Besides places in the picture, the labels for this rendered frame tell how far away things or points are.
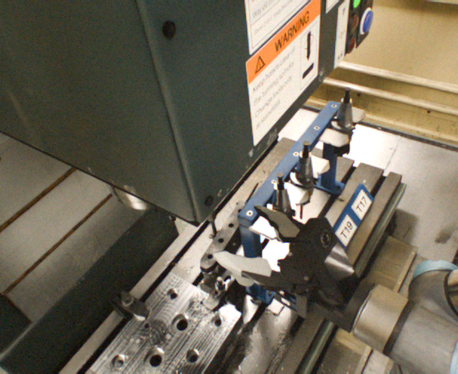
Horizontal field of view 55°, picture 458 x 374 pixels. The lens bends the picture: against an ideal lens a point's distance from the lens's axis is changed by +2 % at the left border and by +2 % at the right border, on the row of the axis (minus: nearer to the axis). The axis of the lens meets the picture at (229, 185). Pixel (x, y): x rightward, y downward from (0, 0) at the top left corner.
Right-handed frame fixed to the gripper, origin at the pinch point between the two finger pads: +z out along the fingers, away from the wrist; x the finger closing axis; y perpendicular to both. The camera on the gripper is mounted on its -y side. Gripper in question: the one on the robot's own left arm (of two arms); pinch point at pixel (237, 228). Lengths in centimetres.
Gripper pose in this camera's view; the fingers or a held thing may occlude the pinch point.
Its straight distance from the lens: 64.6
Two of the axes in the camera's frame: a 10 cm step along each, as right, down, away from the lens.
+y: 0.9, 6.7, 7.4
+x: 6.0, -6.3, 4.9
